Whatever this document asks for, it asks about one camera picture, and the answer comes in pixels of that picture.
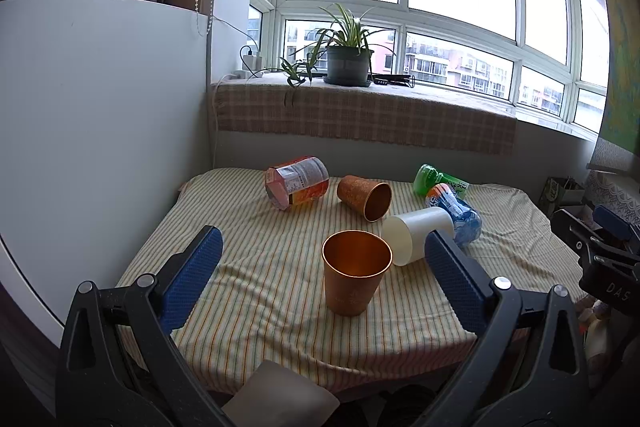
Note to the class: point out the white cup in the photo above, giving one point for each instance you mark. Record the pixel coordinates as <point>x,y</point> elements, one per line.
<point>410,232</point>

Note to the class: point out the orange labelled can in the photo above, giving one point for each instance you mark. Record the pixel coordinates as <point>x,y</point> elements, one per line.
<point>300,181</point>

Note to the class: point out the black flat device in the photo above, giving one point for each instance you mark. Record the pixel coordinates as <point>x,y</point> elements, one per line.
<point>395,80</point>

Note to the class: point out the green plastic bottle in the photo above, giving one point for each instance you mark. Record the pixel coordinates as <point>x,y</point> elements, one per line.
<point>429,179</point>

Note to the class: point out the white wall charger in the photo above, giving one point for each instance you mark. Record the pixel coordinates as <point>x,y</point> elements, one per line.
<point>253,58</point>

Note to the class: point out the white window frame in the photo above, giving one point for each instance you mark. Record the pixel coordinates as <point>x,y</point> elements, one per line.
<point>405,15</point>

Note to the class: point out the beige cushion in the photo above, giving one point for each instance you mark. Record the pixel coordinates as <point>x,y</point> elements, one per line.
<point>280,399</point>

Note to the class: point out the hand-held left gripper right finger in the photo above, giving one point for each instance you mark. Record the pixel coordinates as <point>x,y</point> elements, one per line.
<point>454,287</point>

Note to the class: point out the potted spider plant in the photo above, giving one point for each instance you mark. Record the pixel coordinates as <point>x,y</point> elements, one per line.
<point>346,64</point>

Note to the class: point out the blue bottle with orange cap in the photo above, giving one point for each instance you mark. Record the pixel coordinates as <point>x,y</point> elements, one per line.
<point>461,217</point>

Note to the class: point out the plaid windowsill cloth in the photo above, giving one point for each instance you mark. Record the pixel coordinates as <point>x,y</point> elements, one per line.
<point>375,117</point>

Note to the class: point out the white power strip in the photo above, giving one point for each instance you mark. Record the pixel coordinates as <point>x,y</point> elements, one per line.
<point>236,75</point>

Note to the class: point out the white cabinet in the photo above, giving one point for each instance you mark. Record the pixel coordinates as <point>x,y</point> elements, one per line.
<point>100,107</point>

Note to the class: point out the striped tablecloth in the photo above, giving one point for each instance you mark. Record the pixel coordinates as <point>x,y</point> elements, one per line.
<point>250,287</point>

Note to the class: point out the small spider plant offshoot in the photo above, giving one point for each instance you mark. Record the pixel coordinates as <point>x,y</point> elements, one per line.
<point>296,73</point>

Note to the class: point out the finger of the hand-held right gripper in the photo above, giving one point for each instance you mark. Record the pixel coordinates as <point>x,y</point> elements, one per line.
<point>616,219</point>
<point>575,229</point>

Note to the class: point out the glittery copper cup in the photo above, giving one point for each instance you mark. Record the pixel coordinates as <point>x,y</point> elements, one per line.
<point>354,192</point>

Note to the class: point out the smooth copper cup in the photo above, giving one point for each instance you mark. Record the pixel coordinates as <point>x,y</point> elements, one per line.
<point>350,292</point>

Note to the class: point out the white patterned cloth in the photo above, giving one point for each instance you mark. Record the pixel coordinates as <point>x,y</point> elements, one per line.
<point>616,184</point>

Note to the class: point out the green paper bag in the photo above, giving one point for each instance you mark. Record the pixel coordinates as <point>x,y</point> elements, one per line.
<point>562,194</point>

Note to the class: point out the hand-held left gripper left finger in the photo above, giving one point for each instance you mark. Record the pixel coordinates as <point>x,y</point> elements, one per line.
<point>196,274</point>

